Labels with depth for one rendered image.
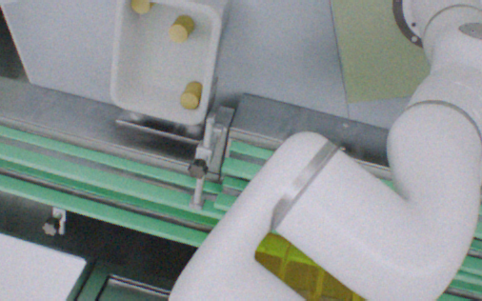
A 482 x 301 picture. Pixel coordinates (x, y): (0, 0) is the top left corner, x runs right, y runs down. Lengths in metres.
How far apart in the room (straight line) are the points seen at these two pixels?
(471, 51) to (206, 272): 0.38
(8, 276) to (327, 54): 0.67
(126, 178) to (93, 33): 0.28
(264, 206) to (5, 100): 0.85
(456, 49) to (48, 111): 0.78
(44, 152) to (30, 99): 0.15
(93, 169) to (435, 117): 0.71
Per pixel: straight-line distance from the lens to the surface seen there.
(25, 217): 1.34
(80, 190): 1.20
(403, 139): 0.55
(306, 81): 1.15
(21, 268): 1.19
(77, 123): 1.21
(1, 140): 1.20
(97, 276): 1.17
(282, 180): 0.49
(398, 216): 0.51
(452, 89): 0.61
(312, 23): 1.10
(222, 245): 0.49
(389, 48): 1.03
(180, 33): 1.08
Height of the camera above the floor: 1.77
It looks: 55 degrees down
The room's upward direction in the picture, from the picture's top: 159 degrees counter-clockwise
